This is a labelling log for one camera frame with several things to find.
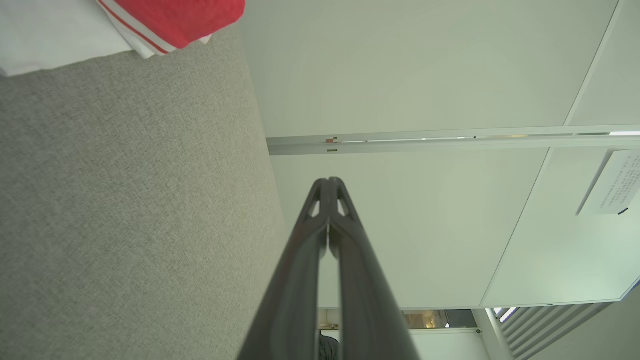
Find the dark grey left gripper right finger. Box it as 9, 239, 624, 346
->
328, 177, 421, 360

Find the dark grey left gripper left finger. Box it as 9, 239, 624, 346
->
237, 178, 331, 360

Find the white folded garment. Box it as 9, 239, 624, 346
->
0, 0, 133, 77

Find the white slatted panel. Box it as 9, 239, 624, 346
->
492, 302, 616, 360

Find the grey fabric sofa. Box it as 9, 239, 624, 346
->
0, 25, 290, 360

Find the white paper notice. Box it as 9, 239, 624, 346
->
576, 149, 640, 217

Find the red garment with striped trim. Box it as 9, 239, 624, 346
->
97, 0, 247, 60

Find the grey metal wall rail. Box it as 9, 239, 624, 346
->
266, 125, 640, 156

